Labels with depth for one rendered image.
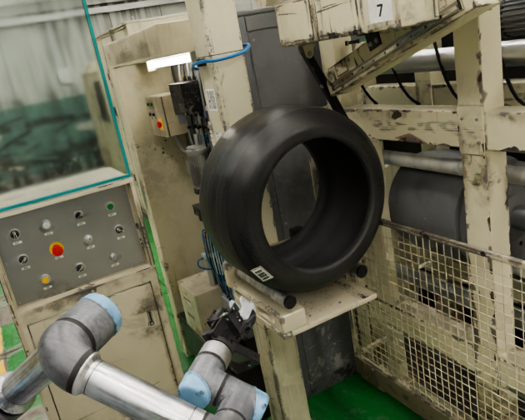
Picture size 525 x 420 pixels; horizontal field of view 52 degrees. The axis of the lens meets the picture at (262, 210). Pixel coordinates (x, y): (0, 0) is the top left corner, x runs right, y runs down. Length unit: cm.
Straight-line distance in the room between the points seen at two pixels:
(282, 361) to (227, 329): 88
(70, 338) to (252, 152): 68
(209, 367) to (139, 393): 18
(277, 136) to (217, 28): 51
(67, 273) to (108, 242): 19
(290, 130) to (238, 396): 73
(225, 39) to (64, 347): 112
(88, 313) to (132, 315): 98
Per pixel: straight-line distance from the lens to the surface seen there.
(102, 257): 219
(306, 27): 179
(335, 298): 185
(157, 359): 235
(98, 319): 127
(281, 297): 167
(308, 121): 155
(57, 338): 122
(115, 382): 117
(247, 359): 139
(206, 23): 184
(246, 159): 149
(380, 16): 150
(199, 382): 121
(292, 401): 233
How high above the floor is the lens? 166
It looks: 17 degrees down
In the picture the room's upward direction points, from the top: 11 degrees counter-clockwise
